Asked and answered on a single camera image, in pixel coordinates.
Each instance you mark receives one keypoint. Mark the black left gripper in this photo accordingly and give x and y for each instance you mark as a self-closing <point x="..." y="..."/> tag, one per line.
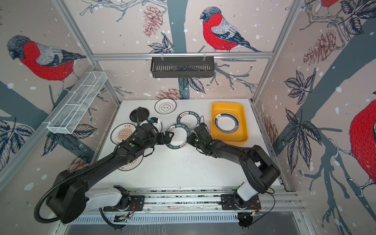
<point x="168" y="139"/>

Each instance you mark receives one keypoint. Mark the yellow plastic bin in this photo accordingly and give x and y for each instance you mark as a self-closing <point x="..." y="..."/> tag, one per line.
<point x="241" y="136"/>

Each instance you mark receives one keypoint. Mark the aluminium rail bed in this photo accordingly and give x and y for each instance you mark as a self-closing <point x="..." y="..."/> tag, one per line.
<point x="171" y="201"/>

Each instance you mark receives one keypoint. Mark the black hanging wire basket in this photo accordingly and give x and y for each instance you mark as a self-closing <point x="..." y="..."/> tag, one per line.
<point x="182" y="67"/>

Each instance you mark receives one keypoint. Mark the green rim plate back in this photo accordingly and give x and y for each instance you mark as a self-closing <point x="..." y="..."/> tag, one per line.
<point x="189" y="118"/>

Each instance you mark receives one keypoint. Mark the white plate back centre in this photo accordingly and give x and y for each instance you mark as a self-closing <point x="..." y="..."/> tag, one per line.
<point x="165" y="106"/>

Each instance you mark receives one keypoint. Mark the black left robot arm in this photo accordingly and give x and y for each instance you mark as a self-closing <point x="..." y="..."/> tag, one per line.
<point x="66" y="200"/>

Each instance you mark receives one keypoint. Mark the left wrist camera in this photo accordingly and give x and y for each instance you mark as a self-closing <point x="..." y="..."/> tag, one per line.
<point x="155" y="121"/>

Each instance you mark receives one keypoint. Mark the white mesh wall shelf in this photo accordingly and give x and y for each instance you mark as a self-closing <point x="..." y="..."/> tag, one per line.
<point x="79" y="101"/>

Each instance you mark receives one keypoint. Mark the small black plate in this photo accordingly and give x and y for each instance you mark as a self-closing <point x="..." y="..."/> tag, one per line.
<point x="139" y="115"/>

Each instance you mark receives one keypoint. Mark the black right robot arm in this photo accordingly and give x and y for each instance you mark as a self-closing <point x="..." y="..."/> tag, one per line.
<point x="259" y="169"/>

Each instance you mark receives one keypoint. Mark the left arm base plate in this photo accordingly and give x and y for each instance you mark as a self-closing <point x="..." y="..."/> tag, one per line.
<point x="132" y="203"/>

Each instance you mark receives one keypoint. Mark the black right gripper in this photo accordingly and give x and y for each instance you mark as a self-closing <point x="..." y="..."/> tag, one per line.
<point x="191" y="140"/>

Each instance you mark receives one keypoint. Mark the orange sunburst plate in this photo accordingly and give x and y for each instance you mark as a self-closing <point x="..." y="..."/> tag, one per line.
<point x="122" y="133"/>
<point x="132" y="165"/>

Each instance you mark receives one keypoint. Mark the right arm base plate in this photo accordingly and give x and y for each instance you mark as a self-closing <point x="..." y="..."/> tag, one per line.
<point x="234" y="202"/>

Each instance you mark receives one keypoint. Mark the white plate grey emblem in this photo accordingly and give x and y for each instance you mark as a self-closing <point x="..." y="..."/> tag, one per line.
<point x="160" y="127"/>

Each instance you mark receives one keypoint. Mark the striped green rim plate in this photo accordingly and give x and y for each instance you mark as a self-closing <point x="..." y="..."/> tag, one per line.
<point x="226" y="123"/>

